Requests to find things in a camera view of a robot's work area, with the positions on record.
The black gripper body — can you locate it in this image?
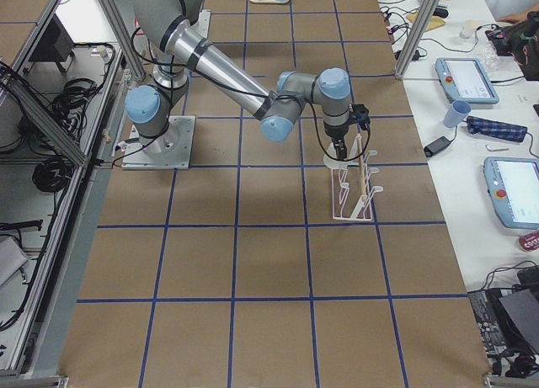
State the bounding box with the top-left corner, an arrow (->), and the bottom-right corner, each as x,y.
323,121 -> 348,146

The white plastic cup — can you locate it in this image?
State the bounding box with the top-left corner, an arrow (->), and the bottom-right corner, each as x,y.
323,153 -> 349,170

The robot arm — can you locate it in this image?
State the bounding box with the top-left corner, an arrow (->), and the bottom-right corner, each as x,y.
133,0 -> 351,160

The blue cup on desk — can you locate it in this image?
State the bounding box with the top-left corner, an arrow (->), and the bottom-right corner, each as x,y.
442,99 -> 472,128

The black power adapter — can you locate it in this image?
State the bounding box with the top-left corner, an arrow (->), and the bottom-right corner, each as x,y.
423,136 -> 452,158

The teach pendant far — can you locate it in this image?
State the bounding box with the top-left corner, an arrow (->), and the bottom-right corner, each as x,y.
435,58 -> 499,105

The teach pendant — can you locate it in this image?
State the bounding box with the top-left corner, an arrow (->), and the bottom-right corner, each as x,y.
435,58 -> 499,105
483,157 -> 538,230

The wooden stand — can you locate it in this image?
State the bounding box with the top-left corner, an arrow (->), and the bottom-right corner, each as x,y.
406,8 -> 446,31

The teach pendant near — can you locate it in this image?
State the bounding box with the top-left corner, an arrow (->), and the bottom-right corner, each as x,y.
483,157 -> 538,230

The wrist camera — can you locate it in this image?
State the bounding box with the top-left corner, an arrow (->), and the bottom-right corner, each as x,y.
350,104 -> 371,132

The white wire cup rack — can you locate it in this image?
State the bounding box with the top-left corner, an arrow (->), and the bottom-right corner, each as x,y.
329,149 -> 383,222

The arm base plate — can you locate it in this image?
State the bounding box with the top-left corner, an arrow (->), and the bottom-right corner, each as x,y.
121,115 -> 196,170

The aluminium frame post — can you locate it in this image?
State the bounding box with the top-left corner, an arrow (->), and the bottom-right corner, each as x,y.
394,0 -> 440,80

